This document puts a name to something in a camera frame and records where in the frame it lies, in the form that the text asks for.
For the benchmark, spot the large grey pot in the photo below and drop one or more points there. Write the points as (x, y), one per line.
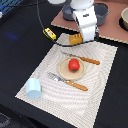
(101, 11)

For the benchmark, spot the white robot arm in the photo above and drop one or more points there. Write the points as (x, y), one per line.
(75, 5)

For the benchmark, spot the small grey pot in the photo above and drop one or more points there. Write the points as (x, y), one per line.
(67, 13)

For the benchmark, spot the round beige plate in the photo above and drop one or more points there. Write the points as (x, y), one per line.
(66, 73)

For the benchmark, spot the beige bowl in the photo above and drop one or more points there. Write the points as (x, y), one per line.
(124, 16)

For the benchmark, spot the red tomato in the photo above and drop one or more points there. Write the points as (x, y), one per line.
(73, 65)

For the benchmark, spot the knife with wooden handle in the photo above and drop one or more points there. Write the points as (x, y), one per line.
(82, 58)

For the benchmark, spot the orange bread loaf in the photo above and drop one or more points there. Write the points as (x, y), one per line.
(75, 39)

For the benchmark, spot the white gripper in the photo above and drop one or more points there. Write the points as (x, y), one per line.
(87, 23)

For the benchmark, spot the woven beige placemat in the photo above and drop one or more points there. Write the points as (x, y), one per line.
(76, 107)

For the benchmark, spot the fork with wooden handle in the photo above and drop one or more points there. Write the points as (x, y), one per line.
(69, 82)

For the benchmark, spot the yellow butter box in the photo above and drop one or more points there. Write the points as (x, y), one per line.
(49, 33)

